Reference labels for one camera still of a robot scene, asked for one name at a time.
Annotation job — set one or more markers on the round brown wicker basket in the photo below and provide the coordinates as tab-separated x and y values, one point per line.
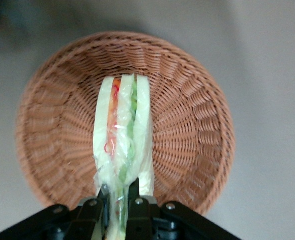
187	125

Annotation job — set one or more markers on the triangle sandwich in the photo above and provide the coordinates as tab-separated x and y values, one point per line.
142	112

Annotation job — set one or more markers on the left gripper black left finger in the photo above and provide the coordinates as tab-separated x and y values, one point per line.
90	217

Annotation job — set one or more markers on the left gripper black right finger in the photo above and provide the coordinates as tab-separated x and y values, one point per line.
141	217

